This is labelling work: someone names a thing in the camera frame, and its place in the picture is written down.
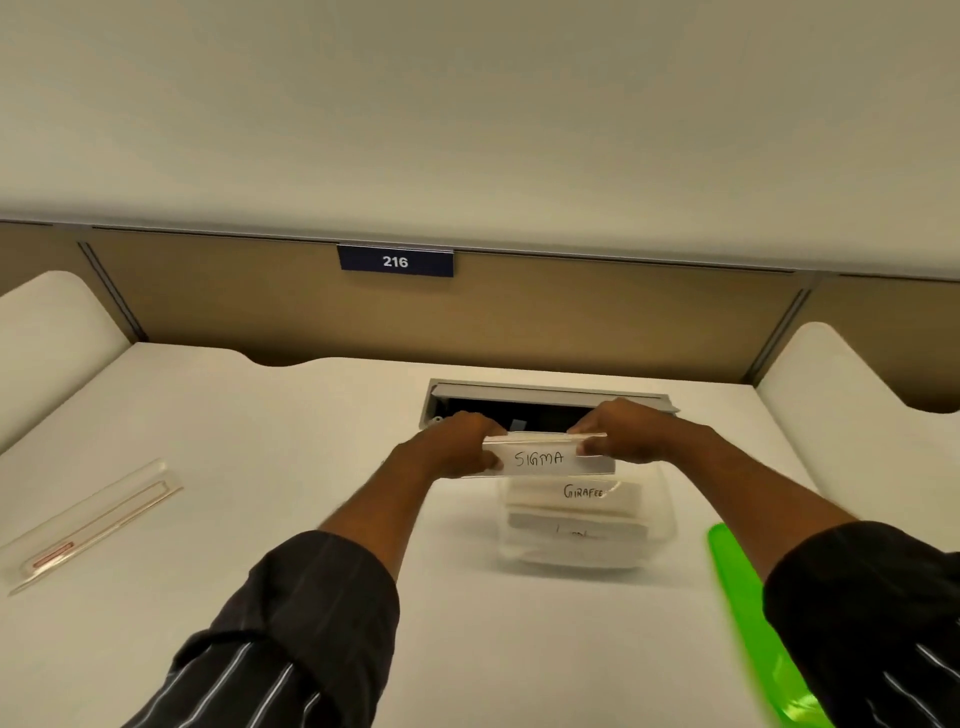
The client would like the person's left hand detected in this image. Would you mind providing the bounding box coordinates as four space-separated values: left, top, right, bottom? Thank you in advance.
391 411 509 482

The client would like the person's right hand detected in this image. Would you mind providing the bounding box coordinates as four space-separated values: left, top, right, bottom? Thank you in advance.
567 397 715 467

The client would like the white handwritten paper slip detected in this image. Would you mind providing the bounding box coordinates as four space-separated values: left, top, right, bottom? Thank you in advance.
507 513 651 543
463 432 618 480
509 478 645 516

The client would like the person's left forearm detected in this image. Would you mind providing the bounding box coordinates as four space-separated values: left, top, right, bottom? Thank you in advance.
122 448 445 728

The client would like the person's right forearm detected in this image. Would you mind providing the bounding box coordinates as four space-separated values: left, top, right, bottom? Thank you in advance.
675 423 960 728

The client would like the clear plastic container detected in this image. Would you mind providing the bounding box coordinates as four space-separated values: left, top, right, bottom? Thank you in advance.
495 459 681 572

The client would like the beige partition panel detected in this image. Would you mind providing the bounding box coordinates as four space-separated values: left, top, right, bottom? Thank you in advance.
742 273 960 415
0 220 145 344
78 225 816 386

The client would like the green plastic lid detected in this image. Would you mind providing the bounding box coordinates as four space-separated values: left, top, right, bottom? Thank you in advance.
706 522 835 728

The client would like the dark blue number sign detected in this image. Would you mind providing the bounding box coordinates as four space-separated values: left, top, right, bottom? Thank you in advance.
336 243 456 279

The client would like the grey desk cable box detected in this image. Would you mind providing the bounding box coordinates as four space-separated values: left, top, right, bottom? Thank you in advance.
417 378 681 438

